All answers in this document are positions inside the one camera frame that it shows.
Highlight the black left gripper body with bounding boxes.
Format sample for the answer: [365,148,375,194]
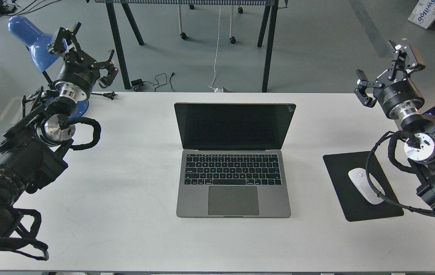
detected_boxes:
[53,52,100,103]

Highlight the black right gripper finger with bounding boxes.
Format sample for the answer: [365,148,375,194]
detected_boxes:
[354,69,383,108]
[387,40,426,83]

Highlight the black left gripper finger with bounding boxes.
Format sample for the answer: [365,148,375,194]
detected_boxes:
[47,22,81,57]
[94,49,118,89]

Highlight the white hanging cable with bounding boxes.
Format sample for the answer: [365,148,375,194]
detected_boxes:
[208,5,233,93]

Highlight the grey laptop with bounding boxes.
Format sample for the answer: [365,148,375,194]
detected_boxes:
[174,102,296,218]

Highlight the white rolling cart legs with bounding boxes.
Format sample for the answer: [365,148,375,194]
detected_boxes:
[177,5,244,45]

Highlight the black mouse pad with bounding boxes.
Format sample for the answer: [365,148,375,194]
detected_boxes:
[323,151,403,222]

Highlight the black lamp power plug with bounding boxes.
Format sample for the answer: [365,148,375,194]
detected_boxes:
[90,92,118,100]

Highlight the black power adapter with cable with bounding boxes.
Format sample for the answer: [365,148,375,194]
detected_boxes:
[130,73,175,92]

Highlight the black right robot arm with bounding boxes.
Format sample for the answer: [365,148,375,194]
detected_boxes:
[354,40,435,217]

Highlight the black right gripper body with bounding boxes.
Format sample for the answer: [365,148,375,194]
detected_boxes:
[378,78,424,120]

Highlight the white cardboard box blue print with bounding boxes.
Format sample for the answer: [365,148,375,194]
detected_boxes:
[407,0,435,29]

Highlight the black metal frame table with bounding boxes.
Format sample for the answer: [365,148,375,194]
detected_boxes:
[86,0,289,93]

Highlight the white computer mouse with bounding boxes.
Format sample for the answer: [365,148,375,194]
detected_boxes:
[347,168,384,205]

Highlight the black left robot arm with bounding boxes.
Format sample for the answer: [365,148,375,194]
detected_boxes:
[0,23,118,260]

